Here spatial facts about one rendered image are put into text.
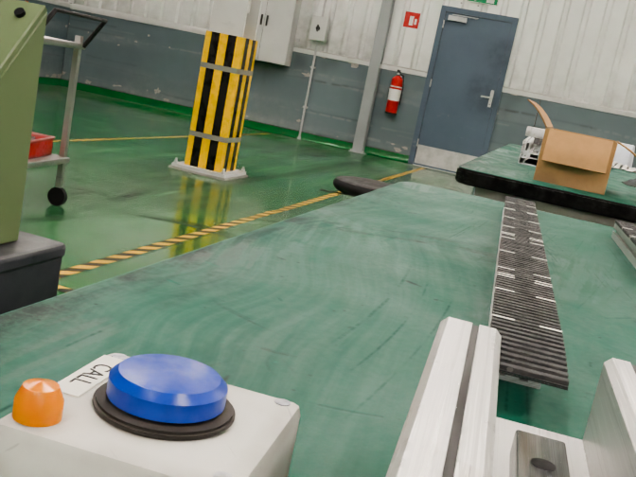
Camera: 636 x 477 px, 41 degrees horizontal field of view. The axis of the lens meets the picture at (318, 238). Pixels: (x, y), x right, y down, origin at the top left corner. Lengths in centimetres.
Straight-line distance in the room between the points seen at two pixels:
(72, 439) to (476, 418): 12
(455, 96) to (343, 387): 1091
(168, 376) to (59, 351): 22
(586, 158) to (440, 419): 222
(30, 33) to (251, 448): 47
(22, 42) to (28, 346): 27
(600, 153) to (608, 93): 888
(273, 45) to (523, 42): 330
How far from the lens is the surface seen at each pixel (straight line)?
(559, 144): 248
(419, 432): 25
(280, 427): 30
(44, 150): 460
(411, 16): 1159
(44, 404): 27
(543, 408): 57
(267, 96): 1205
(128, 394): 28
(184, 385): 28
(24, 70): 69
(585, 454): 39
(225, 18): 676
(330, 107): 1176
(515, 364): 54
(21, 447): 28
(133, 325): 56
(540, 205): 247
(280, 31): 1177
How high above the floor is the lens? 96
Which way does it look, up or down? 11 degrees down
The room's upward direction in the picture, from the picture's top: 11 degrees clockwise
